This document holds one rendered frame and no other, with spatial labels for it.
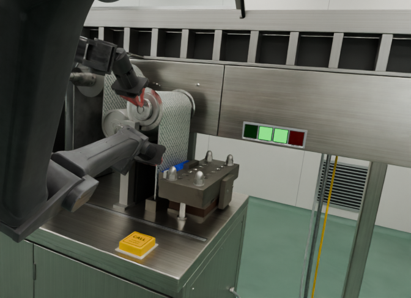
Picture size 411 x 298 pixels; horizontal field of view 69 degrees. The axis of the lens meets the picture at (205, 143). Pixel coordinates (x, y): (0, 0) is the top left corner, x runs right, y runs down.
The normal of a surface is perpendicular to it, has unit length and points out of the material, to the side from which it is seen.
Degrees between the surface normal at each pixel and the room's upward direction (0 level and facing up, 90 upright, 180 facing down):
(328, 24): 90
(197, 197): 90
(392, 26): 90
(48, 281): 90
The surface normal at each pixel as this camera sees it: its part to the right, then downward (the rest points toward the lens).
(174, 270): 0.10, -0.98
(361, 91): -0.39, 0.14
